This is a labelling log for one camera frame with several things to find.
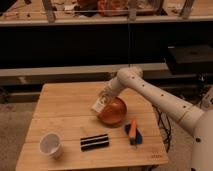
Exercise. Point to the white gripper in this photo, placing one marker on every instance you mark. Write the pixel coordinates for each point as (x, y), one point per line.
(111, 88)

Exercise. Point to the clear bottle with white label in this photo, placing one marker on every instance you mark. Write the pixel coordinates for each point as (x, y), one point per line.
(101, 102)

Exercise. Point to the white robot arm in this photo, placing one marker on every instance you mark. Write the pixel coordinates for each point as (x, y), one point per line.
(197, 122)

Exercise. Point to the orange ceramic bowl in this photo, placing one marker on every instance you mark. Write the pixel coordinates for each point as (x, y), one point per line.
(114, 113)

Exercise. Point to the orange carrot toy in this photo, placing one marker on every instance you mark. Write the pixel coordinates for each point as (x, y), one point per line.
(133, 128)

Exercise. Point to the wooden table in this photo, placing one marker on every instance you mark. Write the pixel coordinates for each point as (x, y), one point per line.
(65, 109)

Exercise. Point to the black striped rectangular block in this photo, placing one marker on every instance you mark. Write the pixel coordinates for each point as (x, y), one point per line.
(98, 141)

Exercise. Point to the black box on shelf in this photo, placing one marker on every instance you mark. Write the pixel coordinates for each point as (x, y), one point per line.
(194, 59)

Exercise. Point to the white plastic cup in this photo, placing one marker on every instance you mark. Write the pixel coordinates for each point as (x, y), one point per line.
(50, 145)

